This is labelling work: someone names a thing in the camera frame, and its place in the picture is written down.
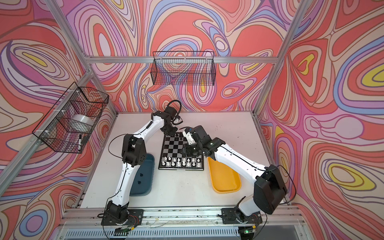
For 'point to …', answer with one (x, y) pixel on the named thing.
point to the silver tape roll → (83, 119)
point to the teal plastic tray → (142, 184)
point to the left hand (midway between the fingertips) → (173, 131)
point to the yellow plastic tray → (224, 179)
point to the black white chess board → (172, 158)
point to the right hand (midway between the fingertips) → (183, 155)
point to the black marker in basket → (79, 147)
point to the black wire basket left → (67, 126)
